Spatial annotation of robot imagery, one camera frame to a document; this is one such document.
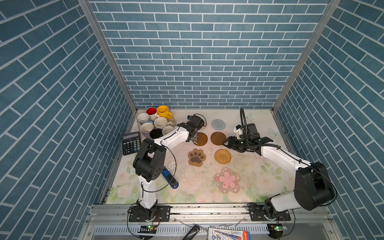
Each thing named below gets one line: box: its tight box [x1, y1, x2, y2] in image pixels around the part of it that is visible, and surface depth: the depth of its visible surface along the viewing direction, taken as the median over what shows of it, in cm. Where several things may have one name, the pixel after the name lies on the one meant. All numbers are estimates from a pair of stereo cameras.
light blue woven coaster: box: [211, 119, 226, 131], surface depth 114 cm
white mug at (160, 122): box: [154, 117, 168, 129], surface depth 104 cm
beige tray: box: [137, 106, 178, 141], surface depth 105 cm
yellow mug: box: [157, 105, 174, 120], surface depth 110 cm
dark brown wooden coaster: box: [210, 131, 227, 146], surface depth 104 cm
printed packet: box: [208, 227, 252, 240], surface depth 69 cm
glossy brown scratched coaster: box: [193, 132, 208, 146], surface depth 103 cm
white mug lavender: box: [140, 122, 154, 139], surface depth 102 cm
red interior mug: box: [146, 106, 160, 122], surface depth 110 cm
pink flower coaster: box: [214, 167, 241, 194], surface depth 86 cm
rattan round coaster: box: [214, 148, 232, 165], surface depth 96 cm
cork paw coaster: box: [187, 148, 207, 167], surface depth 96 cm
